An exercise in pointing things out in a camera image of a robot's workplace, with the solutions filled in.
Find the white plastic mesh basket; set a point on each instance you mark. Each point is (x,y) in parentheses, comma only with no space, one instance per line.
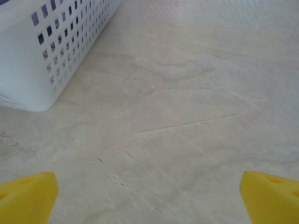
(21,70)

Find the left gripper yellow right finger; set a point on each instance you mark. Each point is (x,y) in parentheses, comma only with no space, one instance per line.
(273,203)

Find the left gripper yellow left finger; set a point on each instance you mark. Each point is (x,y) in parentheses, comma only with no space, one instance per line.
(25,200)

